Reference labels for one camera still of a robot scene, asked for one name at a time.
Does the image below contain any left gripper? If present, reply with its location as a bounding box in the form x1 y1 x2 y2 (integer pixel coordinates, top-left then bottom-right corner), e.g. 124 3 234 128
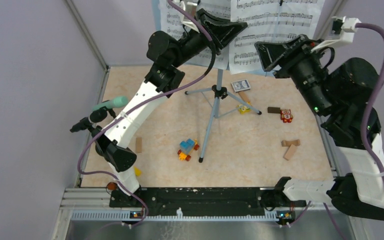
170 8 248 68

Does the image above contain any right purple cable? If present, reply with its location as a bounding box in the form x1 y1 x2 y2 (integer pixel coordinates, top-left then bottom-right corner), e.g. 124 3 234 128
354 22 384 240

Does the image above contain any sheet music page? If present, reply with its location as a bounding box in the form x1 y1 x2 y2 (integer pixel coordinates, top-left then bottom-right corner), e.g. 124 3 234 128
155 0 231 70
228 0 325 74

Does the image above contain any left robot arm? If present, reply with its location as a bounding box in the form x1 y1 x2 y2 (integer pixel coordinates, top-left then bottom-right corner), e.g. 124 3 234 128
96 9 248 207

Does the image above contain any toy block car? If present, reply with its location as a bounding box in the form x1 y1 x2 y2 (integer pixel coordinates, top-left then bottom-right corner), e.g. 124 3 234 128
177 138 200 162

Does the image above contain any mint green microphone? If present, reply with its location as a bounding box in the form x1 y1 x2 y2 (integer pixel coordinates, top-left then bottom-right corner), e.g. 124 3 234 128
92 96 129 112

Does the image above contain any blue music stand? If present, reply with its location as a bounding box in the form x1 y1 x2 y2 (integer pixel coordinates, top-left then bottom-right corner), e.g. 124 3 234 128
167 0 262 163

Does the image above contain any wooden block left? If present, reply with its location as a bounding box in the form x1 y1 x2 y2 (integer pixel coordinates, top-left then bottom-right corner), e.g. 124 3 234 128
135 137 143 154

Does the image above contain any playing card box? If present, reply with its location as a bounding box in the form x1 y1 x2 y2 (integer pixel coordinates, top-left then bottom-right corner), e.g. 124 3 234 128
231 79 251 93

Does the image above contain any red owl toy block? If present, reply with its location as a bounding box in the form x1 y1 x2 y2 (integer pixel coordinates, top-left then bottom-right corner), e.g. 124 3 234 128
280 109 294 123

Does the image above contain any wooden block upper right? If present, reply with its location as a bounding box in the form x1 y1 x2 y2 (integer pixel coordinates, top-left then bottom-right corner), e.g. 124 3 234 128
281 139 301 147

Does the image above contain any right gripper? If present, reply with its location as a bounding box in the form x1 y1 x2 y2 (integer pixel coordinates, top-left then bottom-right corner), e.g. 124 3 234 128
255 34 334 118

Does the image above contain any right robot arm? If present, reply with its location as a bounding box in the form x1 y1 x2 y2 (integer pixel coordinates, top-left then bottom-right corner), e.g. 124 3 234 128
254 34 384 221

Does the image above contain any black microphone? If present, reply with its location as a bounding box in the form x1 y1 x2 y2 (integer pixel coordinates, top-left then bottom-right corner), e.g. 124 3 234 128
69 107 108 133

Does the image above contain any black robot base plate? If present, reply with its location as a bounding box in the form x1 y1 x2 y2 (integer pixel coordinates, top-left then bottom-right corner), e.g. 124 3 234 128
109 187 307 222

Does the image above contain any wooden block lower right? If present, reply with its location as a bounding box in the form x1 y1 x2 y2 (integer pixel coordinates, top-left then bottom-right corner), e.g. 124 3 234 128
283 144 298 161

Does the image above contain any yellow printed toy block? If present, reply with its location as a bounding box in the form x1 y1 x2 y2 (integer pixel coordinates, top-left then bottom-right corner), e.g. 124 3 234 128
237 104 251 115

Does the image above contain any yellow toy brick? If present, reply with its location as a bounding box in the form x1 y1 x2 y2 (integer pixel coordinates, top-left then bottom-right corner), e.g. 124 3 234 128
133 166 142 177

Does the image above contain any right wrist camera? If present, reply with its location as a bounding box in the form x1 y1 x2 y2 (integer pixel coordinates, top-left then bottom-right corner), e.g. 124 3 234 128
311 16 361 53

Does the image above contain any dark brown block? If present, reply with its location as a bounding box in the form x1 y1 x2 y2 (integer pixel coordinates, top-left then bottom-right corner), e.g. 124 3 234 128
267 106 281 114

